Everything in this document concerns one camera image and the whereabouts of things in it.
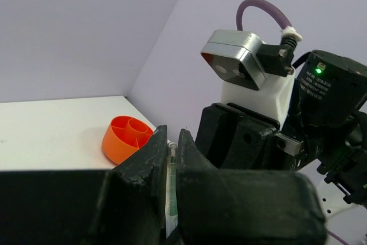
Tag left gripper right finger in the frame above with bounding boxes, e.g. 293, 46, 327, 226
176, 129, 327, 244

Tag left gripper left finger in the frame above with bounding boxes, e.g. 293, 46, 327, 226
1, 126, 167, 244

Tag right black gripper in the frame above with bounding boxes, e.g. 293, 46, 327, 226
195, 103, 304, 170

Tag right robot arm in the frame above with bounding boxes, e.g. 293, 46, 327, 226
195, 50, 366, 206

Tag orange round organizer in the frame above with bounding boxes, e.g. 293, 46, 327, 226
101, 116, 153, 165

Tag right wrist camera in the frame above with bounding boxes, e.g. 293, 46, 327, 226
201, 29, 295, 125

